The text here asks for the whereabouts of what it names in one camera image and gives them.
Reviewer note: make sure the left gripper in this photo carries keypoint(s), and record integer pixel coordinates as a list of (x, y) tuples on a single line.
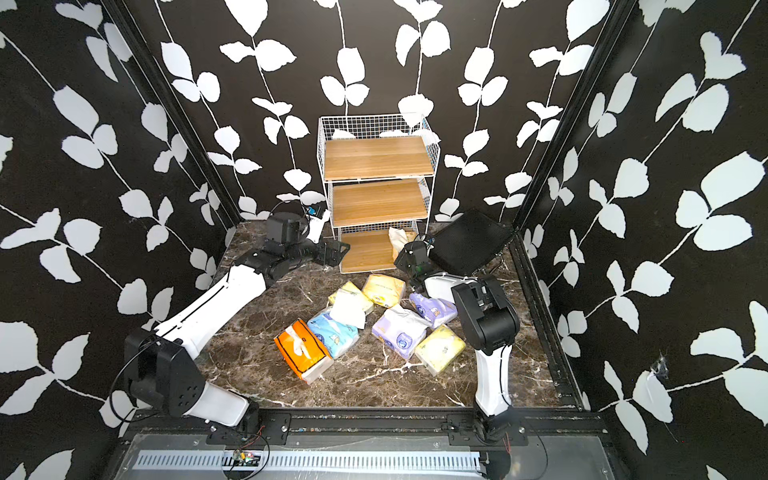
[(335, 257)]

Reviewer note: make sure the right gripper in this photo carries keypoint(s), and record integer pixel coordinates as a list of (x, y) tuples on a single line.
[(402, 258)]

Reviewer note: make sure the purple tissue pack top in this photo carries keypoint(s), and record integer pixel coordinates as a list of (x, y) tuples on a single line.
[(434, 312)]

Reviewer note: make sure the purple white tissue pack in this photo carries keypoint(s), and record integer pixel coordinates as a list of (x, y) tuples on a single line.
[(401, 330)]

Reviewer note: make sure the light blue tissue pack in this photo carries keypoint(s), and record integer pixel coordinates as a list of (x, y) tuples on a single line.
[(338, 338)]

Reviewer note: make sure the pale yellow tissue pack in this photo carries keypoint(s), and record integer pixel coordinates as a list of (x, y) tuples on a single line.
[(439, 349)]

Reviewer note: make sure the orange tissue box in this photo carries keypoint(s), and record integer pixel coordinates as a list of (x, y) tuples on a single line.
[(303, 352)]

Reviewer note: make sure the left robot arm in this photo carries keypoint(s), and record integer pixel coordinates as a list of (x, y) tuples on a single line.
[(159, 367)]

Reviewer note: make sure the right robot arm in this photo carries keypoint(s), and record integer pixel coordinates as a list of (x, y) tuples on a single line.
[(489, 324)]

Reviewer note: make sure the black ribbed box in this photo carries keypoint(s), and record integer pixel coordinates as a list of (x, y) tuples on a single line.
[(469, 243)]

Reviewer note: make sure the small circuit board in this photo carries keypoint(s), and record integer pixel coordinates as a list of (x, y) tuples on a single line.
[(246, 459)]

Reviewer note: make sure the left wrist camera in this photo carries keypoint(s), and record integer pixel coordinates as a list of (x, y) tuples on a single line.
[(318, 215)]

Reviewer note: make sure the white wire shelf rack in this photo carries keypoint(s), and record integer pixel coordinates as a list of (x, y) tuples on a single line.
[(378, 173)]

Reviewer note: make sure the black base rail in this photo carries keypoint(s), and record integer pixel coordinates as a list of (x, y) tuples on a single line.
[(462, 426)]

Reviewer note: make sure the white slotted cable duct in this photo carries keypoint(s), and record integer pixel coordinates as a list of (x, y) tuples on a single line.
[(415, 462)]

